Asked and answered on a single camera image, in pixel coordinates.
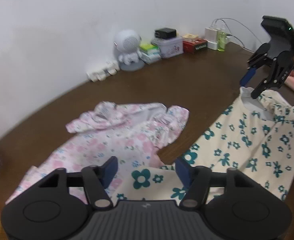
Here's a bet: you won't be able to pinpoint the cream teal flower garment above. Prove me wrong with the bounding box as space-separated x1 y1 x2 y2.
111 88 294 204

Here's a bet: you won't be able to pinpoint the green spray bottle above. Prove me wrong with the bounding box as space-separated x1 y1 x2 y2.
217 25 227 52

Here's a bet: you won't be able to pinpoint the white power strip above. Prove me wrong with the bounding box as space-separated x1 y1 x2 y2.
204 27 230 50

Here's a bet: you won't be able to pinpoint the pink floral garment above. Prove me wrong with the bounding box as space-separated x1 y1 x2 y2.
9 102 189 200

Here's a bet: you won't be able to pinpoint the red black box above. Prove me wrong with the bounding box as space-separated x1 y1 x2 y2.
183 38 208 54

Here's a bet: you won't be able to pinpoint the white floral tin box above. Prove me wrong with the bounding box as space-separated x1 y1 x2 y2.
151 36 184 59

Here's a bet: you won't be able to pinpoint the black charger block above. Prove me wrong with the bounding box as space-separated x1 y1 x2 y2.
155 28 177 40

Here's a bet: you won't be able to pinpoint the white letter blocks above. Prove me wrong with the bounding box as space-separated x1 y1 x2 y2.
87 60 120 82

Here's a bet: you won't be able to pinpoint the stack of small packets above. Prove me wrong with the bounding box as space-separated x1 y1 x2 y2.
139 43 162 64

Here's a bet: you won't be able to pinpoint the white robot speaker figure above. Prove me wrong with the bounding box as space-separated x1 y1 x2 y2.
114 29 145 72

